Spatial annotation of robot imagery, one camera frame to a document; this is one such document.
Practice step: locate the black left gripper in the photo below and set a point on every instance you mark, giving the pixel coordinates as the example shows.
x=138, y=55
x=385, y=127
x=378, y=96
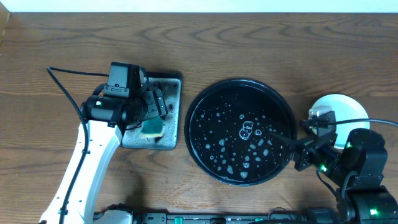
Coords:
x=157, y=106

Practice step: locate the round black tray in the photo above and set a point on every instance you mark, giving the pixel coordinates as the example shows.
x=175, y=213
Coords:
x=232, y=131

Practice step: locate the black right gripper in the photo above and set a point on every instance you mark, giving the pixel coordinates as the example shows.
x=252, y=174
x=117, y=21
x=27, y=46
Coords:
x=306, y=149

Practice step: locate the green scrub sponge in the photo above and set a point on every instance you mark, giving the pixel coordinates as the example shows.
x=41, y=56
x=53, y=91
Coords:
x=153, y=128

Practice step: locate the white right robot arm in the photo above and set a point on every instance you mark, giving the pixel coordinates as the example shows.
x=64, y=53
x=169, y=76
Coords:
x=357, y=170

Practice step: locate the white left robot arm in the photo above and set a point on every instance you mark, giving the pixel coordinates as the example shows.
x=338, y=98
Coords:
x=77, y=194

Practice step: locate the black rectangular soapy tray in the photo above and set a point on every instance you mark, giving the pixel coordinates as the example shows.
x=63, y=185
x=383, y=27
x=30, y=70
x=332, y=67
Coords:
x=170, y=84

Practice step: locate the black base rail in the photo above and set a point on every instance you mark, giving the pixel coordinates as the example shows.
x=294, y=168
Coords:
x=163, y=218

